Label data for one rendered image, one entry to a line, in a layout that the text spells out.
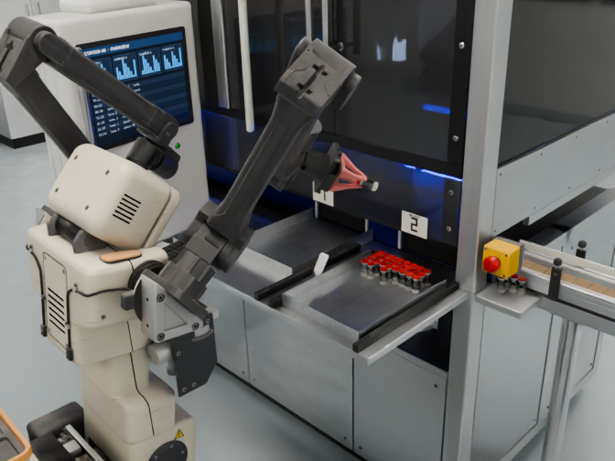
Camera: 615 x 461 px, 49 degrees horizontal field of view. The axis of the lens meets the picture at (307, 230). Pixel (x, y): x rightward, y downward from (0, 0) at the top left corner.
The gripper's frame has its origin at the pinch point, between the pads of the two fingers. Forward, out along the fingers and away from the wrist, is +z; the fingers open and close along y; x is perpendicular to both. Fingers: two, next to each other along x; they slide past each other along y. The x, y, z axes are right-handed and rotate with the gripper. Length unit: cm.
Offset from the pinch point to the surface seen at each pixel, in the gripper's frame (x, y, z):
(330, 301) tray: 3.4, 35.7, 10.2
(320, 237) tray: -33, 47, 14
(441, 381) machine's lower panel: 6, 51, 53
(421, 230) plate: -14.1, 17.9, 28.9
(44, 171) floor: -311, 311, -97
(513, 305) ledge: 7, 14, 51
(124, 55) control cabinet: -61, 30, -58
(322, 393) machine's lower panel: -16, 101, 40
